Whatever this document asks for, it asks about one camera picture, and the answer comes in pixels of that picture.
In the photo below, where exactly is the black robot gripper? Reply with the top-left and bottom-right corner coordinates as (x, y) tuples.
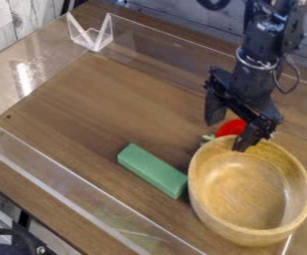
(204, 66), (283, 152)

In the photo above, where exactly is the red knitted strawberry toy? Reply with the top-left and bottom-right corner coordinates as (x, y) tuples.
(202, 119), (246, 141)

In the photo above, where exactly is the wooden bowl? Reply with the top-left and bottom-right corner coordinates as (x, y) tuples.
(188, 135), (307, 247)

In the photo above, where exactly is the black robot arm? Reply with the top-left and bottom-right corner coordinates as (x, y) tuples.
(204, 0), (307, 152)

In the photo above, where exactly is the green rectangular block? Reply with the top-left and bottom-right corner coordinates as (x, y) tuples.
(117, 143), (188, 199)

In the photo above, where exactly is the black device with screw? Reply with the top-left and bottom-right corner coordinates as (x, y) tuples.
(0, 228), (58, 255)

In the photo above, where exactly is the clear acrylic back wall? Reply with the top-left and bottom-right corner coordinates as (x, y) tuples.
(101, 14), (307, 138)

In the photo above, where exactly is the clear acrylic wall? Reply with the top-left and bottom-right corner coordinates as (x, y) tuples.
(101, 14), (307, 138)
(0, 128), (202, 255)

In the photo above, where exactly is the clear acrylic corner bracket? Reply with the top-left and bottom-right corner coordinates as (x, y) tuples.
(66, 13), (114, 52)

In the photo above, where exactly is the clear acrylic front wall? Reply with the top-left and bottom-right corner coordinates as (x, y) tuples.
(0, 128), (202, 255)

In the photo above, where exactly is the black cable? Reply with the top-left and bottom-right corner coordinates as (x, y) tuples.
(0, 228), (28, 255)

